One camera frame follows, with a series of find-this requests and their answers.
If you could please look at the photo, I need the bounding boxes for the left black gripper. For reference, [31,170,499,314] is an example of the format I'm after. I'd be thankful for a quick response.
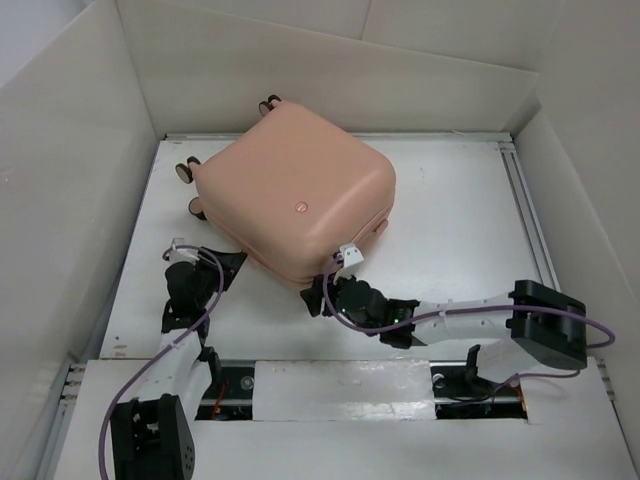
[191,248,244,308]

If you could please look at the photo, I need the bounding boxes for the pink hard-shell suitcase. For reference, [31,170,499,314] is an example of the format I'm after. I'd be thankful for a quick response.
[175,95,396,285]

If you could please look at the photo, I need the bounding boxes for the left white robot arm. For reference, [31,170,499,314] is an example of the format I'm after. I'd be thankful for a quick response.
[98,244,247,479]

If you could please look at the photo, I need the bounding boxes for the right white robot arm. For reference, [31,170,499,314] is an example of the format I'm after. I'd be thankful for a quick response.
[300,275,587,395]

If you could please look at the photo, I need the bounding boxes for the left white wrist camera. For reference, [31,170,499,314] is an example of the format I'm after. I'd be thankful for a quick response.
[162,237,198,264]

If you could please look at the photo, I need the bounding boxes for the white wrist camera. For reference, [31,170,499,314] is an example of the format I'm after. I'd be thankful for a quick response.
[333,243,364,277]
[162,237,198,264]

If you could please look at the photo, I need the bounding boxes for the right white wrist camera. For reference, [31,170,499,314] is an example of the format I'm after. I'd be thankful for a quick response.
[333,243,364,277]

